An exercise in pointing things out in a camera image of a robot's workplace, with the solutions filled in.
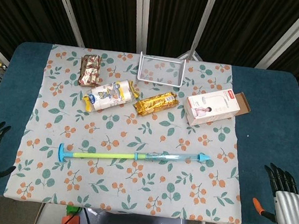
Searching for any green and blue plastic tube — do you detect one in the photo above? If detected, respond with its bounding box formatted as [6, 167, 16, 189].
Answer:
[56, 138, 212, 180]

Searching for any white mesh wire rack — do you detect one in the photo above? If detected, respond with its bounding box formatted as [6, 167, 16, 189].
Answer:
[136, 51, 187, 89]

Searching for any green orange object under table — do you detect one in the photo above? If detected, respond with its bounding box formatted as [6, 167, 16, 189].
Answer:
[61, 204, 85, 224]

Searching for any dark blue table cover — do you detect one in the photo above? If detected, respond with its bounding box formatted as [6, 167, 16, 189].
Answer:
[0, 38, 299, 224]

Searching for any gold biscuit packet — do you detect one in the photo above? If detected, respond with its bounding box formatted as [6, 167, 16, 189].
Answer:
[133, 88, 181, 121]

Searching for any brown gold snack packet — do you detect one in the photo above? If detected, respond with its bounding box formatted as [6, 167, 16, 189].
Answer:
[77, 52, 104, 89]

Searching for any white framed dark partition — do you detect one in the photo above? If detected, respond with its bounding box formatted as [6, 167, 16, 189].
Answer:
[0, 0, 299, 135]

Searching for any white yellow snack bag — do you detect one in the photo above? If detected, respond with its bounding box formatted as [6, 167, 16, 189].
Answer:
[81, 74, 142, 118]

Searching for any floral print tablecloth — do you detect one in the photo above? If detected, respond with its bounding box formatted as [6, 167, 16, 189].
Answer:
[3, 40, 260, 224]

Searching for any white pink product box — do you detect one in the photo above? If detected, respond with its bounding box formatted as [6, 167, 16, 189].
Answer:
[182, 83, 253, 133]

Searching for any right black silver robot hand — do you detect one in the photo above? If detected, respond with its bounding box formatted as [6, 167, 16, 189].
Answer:
[250, 161, 299, 224]

